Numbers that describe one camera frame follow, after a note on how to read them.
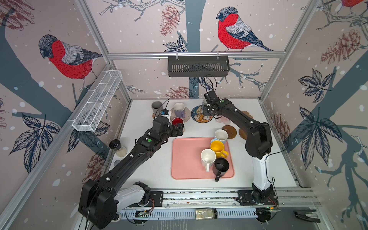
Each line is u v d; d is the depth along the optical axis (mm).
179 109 1102
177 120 983
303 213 681
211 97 747
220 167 836
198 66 1063
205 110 862
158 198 733
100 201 378
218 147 895
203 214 659
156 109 1016
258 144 538
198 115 1104
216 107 685
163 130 616
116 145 828
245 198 729
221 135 930
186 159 879
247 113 1118
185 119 1076
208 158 856
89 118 706
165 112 694
